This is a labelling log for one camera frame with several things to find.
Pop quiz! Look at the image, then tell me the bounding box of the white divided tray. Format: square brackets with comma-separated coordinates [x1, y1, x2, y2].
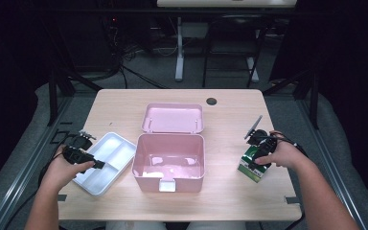
[72, 131, 138, 196]

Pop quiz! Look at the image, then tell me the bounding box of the person's right leg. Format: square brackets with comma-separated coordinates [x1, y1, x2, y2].
[186, 220, 247, 230]

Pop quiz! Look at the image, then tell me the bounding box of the bundle of black floor cables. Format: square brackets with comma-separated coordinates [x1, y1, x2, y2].
[106, 37, 171, 90]

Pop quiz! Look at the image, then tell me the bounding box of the right hand-held gripper cable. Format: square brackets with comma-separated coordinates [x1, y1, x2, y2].
[262, 130, 311, 230]

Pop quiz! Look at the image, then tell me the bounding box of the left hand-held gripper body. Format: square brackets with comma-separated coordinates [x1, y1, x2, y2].
[62, 129, 97, 166]

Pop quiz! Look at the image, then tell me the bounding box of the person's left hand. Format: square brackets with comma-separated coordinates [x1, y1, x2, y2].
[39, 144, 96, 196]

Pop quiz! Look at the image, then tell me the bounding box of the person's leg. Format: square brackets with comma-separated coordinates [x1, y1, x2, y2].
[104, 220, 168, 230]
[186, 220, 247, 230]

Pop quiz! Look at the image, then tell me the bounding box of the hand-held gripper cable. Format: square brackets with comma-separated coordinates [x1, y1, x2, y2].
[262, 130, 311, 230]
[4, 149, 65, 230]

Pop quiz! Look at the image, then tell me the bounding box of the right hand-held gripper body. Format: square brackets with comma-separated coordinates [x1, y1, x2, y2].
[243, 115, 278, 155]

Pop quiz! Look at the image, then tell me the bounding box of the black metal stand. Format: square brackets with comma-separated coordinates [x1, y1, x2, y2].
[263, 68, 320, 130]
[47, 68, 104, 127]

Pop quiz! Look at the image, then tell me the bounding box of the aluminium rail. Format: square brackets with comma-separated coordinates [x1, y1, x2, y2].
[0, 95, 75, 230]
[295, 95, 368, 230]

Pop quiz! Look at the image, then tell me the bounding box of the white desk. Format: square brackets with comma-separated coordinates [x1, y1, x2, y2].
[156, 0, 297, 83]

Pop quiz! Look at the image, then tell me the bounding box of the left hand-held gripper cable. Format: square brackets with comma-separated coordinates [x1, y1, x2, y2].
[4, 149, 65, 230]

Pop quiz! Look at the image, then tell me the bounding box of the person's left leg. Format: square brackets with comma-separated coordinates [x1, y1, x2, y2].
[104, 220, 168, 230]

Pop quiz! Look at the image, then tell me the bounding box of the person's right hand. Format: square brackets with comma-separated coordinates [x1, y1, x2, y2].
[254, 129, 305, 171]

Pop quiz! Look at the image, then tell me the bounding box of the black horizontal bar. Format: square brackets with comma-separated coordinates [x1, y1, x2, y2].
[32, 7, 301, 17]

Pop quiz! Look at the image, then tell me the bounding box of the green carton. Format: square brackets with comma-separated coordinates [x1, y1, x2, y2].
[237, 143, 269, 184]

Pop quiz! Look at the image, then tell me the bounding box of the pink storage box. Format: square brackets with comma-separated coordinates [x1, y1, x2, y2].
[131, 103, 206, 194]

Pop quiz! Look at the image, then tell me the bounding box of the black chair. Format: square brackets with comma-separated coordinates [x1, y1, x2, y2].
[201, 13, 267, 89]

